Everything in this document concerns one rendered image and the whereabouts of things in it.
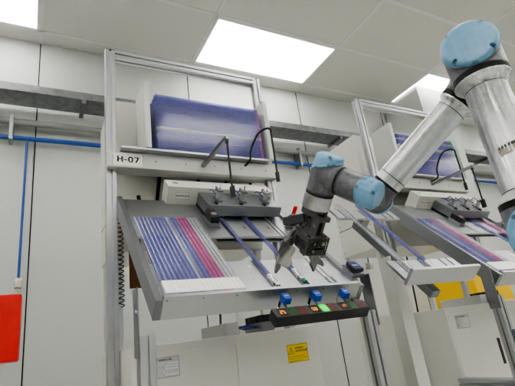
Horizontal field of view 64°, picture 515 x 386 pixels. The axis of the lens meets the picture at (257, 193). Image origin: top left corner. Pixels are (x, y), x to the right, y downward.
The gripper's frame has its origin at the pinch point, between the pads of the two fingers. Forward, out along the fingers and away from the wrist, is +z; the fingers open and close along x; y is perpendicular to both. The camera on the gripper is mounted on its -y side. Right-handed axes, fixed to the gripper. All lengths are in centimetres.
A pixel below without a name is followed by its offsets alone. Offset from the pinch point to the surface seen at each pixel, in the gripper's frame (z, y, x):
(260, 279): 9.9, -10.7, -3.1
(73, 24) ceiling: -47, -279, -47
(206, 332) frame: 52, -38, -4
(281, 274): 9.9, -13.0, 5.8
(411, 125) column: -20, -250, 296
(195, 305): 11.3, -2.3, -26.8
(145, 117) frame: -21, -90, -27
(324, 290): 9.7, -2.3, 15.8
